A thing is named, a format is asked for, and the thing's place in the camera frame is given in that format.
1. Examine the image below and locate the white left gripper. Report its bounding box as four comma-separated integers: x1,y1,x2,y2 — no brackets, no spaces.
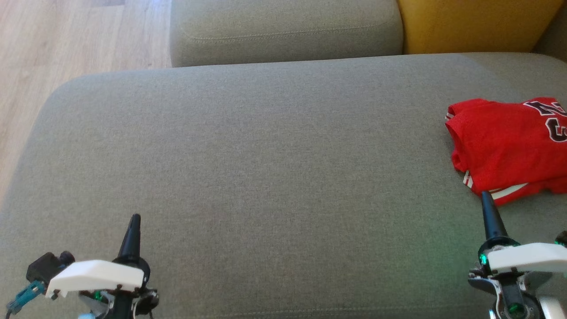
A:
46,214,159,311

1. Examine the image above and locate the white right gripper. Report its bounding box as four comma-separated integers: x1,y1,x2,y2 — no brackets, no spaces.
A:
469,191,567,284

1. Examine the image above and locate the red white jersey shirt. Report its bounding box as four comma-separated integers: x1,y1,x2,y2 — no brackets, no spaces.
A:
445,97,567,206

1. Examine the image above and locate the large grey sofa ottoman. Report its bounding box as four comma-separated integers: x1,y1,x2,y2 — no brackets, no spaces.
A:
0,52,567,319

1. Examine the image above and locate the yellow sofa backrest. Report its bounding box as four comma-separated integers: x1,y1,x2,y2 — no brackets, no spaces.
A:
396,0,567,54

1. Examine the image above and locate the grey sofa seat cushion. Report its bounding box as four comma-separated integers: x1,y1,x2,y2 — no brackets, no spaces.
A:
170,0,404,68

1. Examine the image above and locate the left teal-plug black cable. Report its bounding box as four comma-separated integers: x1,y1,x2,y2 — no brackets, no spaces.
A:
5,280,46,316

